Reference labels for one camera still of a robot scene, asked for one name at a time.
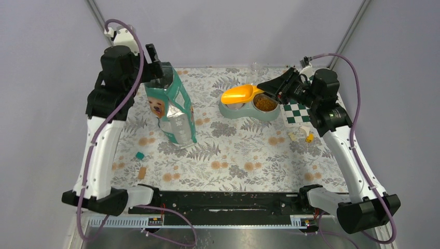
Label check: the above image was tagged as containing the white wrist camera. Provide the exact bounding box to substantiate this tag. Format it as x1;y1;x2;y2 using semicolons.
300;57;314;80
104;26;139;56

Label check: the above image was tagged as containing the small yellow piece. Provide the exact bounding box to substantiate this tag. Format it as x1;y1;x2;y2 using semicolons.
305;133;314;143

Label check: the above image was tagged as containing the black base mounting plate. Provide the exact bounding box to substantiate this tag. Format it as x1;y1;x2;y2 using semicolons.
151;191;315;225

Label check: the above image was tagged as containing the floral table mat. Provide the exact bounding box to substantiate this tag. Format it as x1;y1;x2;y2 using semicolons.
111;67;347;192

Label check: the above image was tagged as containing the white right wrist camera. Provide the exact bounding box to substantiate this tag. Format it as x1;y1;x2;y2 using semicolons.
300;57;314;80

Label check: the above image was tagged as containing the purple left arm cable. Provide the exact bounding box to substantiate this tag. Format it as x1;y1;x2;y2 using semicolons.
76;19;198;247

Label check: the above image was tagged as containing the small cream crumb piece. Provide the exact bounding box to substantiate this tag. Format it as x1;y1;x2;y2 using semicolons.
288;132;297;141

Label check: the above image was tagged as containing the green white checkerboard mat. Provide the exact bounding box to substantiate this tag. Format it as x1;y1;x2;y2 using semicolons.
280;73;345;127

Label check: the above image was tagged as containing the small teal cube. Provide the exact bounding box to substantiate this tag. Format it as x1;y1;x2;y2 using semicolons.
135;152;145;160

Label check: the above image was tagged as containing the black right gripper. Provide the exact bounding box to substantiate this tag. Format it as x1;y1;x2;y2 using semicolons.
257;67;320;109

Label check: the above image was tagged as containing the white slotted cable duct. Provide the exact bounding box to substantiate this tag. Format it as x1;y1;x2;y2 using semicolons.
88;216;318;229

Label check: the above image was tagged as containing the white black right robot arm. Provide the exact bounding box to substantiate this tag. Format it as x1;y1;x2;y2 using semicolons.
257;68;401;234

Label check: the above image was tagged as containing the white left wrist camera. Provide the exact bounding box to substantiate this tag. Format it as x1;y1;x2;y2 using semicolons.
104;26;139;56

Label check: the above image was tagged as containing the teal pet food bag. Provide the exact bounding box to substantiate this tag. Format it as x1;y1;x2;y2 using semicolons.
144;62;197;148

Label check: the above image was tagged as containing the yellow plastic scoop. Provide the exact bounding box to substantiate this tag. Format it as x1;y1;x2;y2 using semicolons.
221;85;264;105

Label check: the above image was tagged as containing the mint double pet bowl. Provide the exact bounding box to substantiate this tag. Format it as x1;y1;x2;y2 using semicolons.
218;93;280;121

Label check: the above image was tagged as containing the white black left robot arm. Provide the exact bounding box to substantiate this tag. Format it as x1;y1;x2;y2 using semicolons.
62;44;163;216

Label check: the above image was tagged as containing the small tan wooden block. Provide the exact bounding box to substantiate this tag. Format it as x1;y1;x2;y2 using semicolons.
137;167;147;179

